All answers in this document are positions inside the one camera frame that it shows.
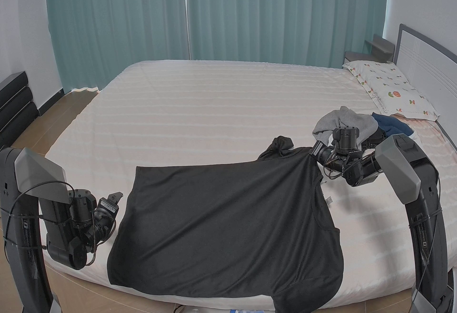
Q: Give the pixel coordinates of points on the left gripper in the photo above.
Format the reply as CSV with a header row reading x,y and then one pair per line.
x,y
106,213

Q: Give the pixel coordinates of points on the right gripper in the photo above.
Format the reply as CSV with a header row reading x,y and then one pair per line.
x,y
323,154

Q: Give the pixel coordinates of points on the black T-shirt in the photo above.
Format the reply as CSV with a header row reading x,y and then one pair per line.
x,y
221,226

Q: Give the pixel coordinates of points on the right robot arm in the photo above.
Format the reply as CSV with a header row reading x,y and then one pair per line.
x,y
400,168

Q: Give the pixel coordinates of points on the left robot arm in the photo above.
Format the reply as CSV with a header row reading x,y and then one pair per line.
x,y
35,176

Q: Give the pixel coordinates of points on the pile of clothes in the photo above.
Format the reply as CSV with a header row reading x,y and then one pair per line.
x,y
351,118

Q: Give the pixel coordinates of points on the bed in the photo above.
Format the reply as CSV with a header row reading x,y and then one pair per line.
x,y
214,108

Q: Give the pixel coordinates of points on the white printed pillow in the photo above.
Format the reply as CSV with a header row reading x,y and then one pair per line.
x,y
389,86

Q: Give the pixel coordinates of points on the grey bedside table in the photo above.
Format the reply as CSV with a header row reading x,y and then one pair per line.
x,y
375,49

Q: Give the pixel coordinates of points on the black chest of drawers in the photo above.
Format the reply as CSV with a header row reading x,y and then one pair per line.
x,y
16,104

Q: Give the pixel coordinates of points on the blue-green curtain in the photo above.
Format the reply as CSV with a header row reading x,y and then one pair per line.
x,y
285,1
117,11

